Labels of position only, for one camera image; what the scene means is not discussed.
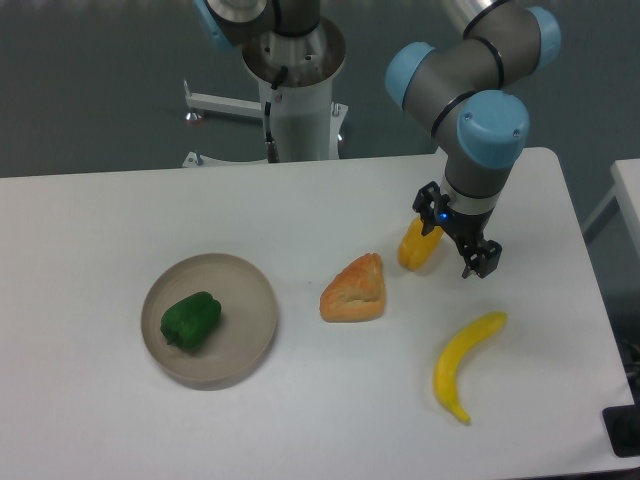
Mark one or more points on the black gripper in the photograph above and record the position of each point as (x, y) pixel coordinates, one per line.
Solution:
(481, 256)

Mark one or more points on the green bell pepper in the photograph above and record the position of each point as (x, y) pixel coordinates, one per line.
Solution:
(189, 322)

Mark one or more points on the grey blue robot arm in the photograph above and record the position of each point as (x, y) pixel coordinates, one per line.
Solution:
(457, 96)

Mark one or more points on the yellow bell pepper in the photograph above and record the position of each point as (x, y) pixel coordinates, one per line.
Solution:
(415, 248)

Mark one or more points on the beige round plate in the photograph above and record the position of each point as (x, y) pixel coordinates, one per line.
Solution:
(246, 332)

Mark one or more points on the orange pastry bread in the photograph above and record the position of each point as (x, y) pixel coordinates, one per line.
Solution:
(357, 293)

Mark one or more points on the yellow banana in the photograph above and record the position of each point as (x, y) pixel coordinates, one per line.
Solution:
(449, 362)

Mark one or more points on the white side table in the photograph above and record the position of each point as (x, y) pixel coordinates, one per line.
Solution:
(622, 197)

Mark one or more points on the black device at table edge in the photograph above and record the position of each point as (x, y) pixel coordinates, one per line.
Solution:
(622, 426)

